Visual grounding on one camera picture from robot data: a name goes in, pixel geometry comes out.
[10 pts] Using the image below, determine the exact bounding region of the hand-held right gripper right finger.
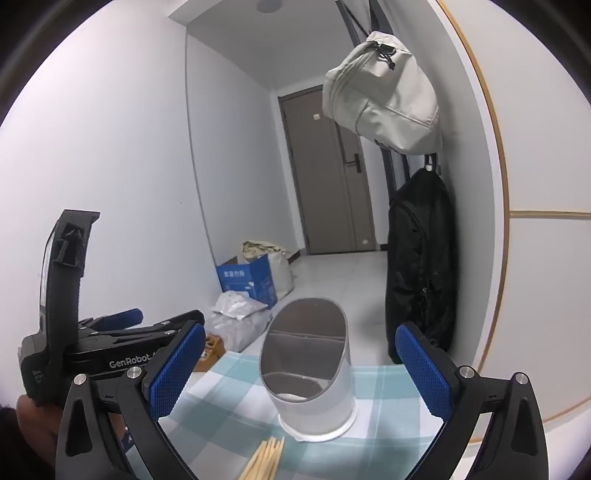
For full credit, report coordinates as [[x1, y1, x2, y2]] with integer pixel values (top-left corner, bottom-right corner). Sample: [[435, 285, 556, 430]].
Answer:
[[394, 322, 550, 480]]

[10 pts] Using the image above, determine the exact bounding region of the bunch of wooden chopsticks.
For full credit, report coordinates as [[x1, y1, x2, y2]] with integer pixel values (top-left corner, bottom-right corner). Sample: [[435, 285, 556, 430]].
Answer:
[[240, 435, 286, 480]]

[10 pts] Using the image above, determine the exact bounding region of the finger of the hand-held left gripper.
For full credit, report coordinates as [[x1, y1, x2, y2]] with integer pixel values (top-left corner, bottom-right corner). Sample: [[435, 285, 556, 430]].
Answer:
[[78, 311, 206, 346], [78, 308, 145, 332]]

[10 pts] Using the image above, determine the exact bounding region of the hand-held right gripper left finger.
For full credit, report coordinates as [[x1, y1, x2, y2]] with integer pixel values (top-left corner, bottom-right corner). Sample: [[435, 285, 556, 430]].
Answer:
[[55, 320, 206, 480]]

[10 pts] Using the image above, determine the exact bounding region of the grey plastic parcel bag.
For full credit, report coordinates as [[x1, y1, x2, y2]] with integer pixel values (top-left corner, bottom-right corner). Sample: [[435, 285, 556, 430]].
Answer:
[[203, 309, 273, 354]]

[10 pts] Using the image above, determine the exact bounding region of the blue cardboard box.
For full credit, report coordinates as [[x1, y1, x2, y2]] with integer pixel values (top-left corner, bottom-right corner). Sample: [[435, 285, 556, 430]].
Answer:
[[215, 254, 279, 310]]

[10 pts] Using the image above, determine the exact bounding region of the white canvas bag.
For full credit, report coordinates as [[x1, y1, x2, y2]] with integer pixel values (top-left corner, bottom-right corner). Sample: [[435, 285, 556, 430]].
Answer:
[[322, 31, 441, 155]]

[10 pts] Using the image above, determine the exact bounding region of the white utensil holder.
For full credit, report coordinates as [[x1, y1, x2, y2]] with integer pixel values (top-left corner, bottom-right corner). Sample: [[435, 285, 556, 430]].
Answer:
[[259, 298, 357, 441]]

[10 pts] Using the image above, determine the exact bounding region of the person's left hand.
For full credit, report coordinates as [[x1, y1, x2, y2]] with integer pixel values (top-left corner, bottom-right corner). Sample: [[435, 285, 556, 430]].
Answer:
[[16, 396, 65, 462]]

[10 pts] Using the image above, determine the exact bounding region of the grey door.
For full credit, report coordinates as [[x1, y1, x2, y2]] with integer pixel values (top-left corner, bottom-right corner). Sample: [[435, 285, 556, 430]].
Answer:
[[278, 85, 377, 256]]

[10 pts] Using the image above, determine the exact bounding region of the person's left forearm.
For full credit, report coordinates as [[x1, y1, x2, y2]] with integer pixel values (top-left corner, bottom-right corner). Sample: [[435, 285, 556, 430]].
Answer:
[[0, 406, 56, 480]]

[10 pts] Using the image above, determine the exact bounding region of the black backpack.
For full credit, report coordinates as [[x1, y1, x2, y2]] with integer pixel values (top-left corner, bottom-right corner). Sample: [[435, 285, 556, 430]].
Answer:
[[385, 152, 459, 365]]

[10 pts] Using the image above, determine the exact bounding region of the whitish plastic parcel bag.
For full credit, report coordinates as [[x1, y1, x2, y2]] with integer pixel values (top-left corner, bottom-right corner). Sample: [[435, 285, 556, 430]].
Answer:
[[210, 291, 269, 321]]

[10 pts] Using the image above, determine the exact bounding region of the white woven sack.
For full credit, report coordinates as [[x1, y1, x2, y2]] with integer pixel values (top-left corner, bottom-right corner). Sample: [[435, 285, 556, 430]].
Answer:
[[242, 240, 295, 301]]

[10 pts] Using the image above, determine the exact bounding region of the teal plaid tablecloth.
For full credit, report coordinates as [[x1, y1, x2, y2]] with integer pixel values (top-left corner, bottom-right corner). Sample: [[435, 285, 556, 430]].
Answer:
[[124, 352, 458, 480]]

